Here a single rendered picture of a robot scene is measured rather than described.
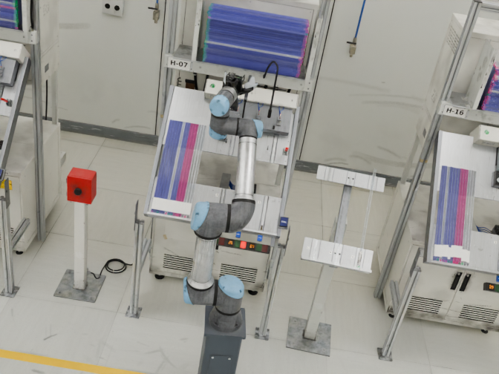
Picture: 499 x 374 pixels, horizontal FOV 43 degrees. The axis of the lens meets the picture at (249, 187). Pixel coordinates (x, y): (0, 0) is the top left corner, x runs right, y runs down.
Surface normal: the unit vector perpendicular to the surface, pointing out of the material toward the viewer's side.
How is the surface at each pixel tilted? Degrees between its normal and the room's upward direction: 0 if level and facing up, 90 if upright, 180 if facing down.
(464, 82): 90
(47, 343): 0
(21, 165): 0
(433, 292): 90
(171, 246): 90
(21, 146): 0
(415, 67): 90
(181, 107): 43
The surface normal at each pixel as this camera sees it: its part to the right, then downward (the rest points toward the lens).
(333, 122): -0.08, 0.52
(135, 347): 0.15, -0.84
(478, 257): 0.05, -0.23
